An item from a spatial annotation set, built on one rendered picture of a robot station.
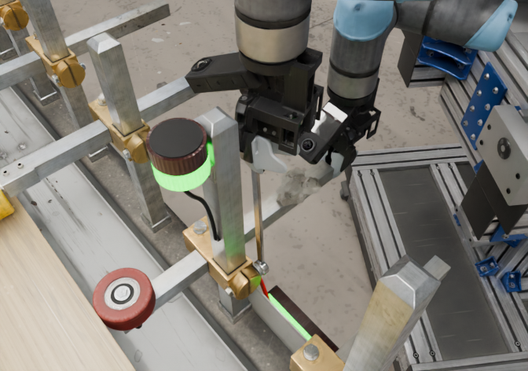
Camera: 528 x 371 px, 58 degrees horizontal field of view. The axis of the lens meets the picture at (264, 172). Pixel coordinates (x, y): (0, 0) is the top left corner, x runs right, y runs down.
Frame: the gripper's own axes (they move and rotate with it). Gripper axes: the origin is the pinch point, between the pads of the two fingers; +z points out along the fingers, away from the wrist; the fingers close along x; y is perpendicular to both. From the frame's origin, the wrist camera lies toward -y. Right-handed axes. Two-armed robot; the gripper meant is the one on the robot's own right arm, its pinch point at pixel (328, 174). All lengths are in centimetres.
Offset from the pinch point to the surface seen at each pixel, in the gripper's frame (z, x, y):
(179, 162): -33.7, -6.7, -32.5
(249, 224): -3.5, -0.6, -19.6
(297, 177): -4.0, 1.0, -7.2
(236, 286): -3.7, -7.8, -28.2
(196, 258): -3.5, -0.1, -29.8
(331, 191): 83, 35, 51
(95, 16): 83, 210, 42
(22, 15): -12, 66, -25
